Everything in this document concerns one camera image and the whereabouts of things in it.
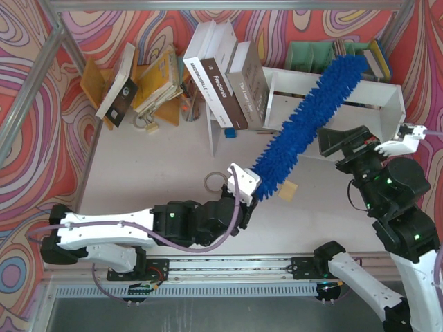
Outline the metal rail with mounts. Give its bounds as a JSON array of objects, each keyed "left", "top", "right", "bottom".
[{"left": 105, "top": 255, "right": 332, "bottom": 284}]

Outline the white book support stand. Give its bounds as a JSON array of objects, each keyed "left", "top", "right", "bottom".
[{"left": 205, "top": 102, "right": 222, "bottom": 157}]

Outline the blue and yellow book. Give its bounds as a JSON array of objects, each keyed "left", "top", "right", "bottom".
[{"left": 361, "top": 39, "right": 392, "bottom": 82}]

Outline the cup of pencils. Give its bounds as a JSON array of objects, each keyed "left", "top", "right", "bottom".
[{"left": 180, "top": 78, "right": 204, "bottom": 122}]

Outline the blue microfiber duster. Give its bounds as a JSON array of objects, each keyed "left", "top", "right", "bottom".
[{"left": 252, "top": 55, "right": 368, "bottom": 201}]

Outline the black and white book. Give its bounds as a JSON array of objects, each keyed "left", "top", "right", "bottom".
[{"left": 96, "top": 43, "right": 138, "bottom": 127}]

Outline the white Mademoiselle book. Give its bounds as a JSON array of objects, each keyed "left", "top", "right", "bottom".
[{"left": 183, "top": 20, "right": 245, "bottom": 129}]

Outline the white bookshelf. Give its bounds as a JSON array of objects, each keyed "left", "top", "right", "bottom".
[{"left": 263, "top": 67, "right": 406, "bottom": 142}]

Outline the roll of masking tape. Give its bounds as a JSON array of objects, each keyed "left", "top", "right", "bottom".
[{"left": 203, "top": 172, "right": 228, "bottom": 194}]

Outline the brown Fredonia book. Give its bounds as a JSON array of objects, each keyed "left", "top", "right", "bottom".
[{"left": 201, "top": 56, "right": 248, "bottom": 130}]

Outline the stack of yellow books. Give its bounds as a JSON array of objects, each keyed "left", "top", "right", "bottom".
[{"left": 133, "top": 44, "right": 183, "bottom": 116}]

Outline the grey Lonely Ones book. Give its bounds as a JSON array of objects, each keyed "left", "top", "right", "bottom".
[{"left": 226, "top": 41, "right": 269, "bottom": 130}]

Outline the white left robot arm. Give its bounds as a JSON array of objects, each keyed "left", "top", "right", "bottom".
[{"left": 27, "top": 163, "right": 261, "bottom": 275}]

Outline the green desk organizer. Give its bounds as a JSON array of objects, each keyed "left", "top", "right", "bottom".
[{"left": 284, "top": 39, "right": 369, "bottom": 74}]

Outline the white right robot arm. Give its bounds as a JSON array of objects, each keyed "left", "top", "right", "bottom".
[{"left": 314, "top": 124, "right": 442, "bottom": 331}]

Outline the small blue box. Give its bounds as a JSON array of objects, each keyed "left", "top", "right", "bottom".
[{"left": 224, "top": 128, "right": 237, "bottom": 139}]

